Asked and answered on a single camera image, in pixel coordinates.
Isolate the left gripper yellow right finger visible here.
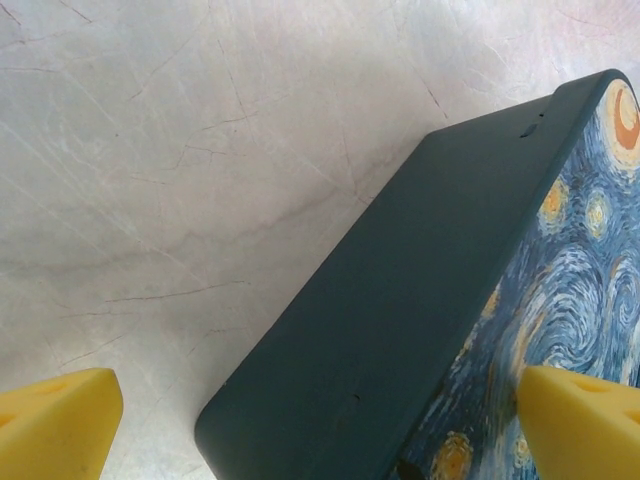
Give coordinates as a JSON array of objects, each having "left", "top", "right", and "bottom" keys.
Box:
[{"left": 514, "top": 364, "right": 640, "bottom": 480}]

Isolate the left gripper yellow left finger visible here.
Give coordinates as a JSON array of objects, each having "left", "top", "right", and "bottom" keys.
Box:
[{"left": 0, "top": 367, "right": 126, "bottom": 480}]

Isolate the blue starry night print box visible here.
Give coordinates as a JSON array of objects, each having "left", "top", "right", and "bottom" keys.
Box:
[{"left": 193, "top": 68, "right": 640, "bottom": 480}]

